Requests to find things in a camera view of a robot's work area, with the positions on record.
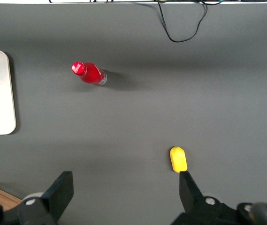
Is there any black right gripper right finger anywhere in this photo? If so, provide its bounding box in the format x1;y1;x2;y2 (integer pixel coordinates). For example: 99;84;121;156
178;171;228;225

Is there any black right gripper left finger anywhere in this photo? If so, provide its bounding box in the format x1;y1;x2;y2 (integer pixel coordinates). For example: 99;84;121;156
15;171;74;225

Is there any yellow lemon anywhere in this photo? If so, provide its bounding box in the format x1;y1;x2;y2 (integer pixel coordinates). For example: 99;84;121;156
169;146;188;174

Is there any red cola bottle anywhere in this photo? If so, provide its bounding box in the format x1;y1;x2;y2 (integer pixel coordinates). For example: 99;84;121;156
71;61;108;87

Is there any black looped cable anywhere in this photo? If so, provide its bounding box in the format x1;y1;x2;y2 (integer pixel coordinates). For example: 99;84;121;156
157;0;208;43

